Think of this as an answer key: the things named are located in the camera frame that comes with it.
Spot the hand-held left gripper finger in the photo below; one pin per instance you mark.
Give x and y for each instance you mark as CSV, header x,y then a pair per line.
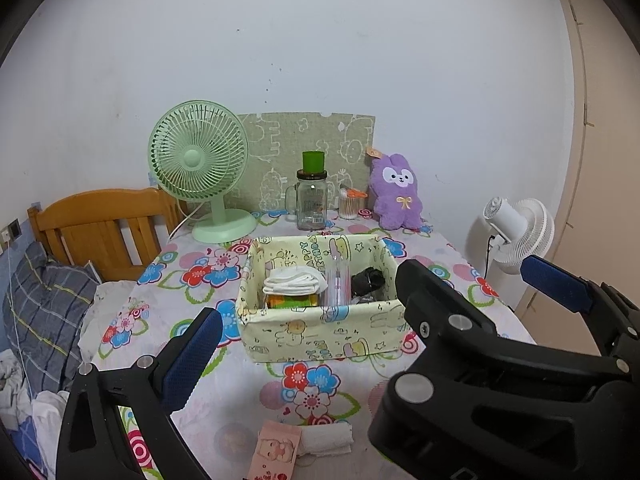
x,y
192,355

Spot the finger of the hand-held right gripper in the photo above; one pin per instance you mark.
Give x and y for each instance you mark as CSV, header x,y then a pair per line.
x,y
450,300
552,280

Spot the dark cloth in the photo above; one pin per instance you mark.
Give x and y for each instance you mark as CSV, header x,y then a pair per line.
x,y
367,281

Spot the green tissue pack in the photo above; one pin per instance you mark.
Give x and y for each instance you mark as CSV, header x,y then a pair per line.
x,y
292,301

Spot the clear plastic tube pack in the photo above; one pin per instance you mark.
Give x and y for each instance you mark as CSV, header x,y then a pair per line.
x,y
337,282

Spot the pale yellow fabric storage box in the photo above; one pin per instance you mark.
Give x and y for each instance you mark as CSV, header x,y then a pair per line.
x,y
310,332

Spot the white towel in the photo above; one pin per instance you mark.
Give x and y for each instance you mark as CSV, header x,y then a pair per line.
x,y
295,280

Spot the white standing fan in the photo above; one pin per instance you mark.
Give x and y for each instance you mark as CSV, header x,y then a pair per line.
x,y
520,232

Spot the floral tablecloth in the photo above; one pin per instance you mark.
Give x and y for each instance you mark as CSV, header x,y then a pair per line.
x,y
235,395

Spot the white bed sheet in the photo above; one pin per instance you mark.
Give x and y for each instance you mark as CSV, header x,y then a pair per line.
x,y
107,310

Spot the purple plush bunny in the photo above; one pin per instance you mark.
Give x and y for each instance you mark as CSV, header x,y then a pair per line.
x,y
397,195

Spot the pink printed packet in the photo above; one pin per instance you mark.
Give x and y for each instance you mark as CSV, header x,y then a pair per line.
x,y
275,452

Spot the beige door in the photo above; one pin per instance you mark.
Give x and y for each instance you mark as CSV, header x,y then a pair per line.
x,y
610,160

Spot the grey plaid pillow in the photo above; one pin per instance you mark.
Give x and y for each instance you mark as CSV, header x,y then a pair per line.
x,y
45,305

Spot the white folded cloth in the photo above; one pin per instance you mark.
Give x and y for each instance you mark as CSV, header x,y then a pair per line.
x,y
325,440

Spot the wooden bed headboard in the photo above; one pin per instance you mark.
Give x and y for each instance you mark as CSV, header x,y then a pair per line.
x,y
95,230

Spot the glass jar with green cap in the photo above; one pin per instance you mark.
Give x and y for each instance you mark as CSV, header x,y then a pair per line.
x,y
311,202

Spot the white crumpled bedding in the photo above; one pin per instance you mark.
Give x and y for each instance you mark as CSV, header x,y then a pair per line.
x,y
30,410

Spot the green desk fan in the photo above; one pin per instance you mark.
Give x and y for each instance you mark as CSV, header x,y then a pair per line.
x,y
197,160

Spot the green patterned board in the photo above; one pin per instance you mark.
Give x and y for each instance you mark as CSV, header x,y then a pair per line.
x,y
280,140

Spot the wall socket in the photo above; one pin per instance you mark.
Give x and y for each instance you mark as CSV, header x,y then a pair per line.
x,y
11,234

